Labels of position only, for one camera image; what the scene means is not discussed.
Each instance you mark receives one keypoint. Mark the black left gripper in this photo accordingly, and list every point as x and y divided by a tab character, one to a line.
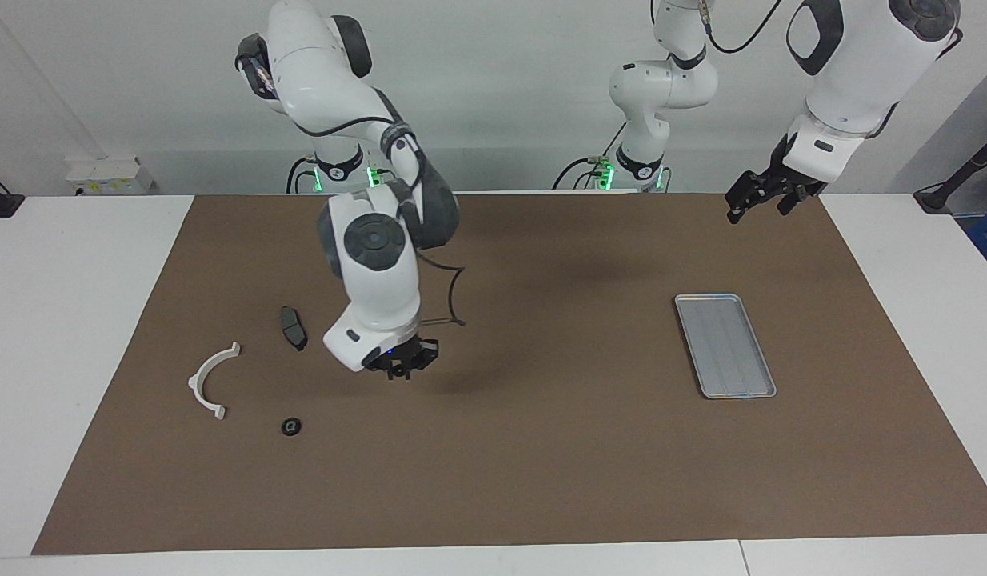
785	178

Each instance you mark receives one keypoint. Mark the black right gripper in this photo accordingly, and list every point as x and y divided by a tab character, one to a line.
405	350

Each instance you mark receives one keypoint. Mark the large black bearing gear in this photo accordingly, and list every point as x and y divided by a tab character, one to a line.
292	426

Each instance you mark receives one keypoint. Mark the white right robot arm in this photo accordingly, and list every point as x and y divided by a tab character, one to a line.
373	272

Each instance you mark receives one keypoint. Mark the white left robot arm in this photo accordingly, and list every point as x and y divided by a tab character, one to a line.
861	72

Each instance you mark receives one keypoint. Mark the silver metal tray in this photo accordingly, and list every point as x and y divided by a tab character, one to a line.
729	360

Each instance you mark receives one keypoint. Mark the long curved brake pad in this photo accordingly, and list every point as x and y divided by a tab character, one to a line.
293	328

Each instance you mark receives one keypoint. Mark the brown table mat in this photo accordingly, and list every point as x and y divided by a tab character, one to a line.
493	480

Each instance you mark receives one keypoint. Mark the black angled stand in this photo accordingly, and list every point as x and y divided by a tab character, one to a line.
953	182

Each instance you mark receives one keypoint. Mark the white semicircular plastic clamp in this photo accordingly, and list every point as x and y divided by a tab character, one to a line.
194	382

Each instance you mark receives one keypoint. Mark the white power socket box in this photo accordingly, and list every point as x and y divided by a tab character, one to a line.
109	176

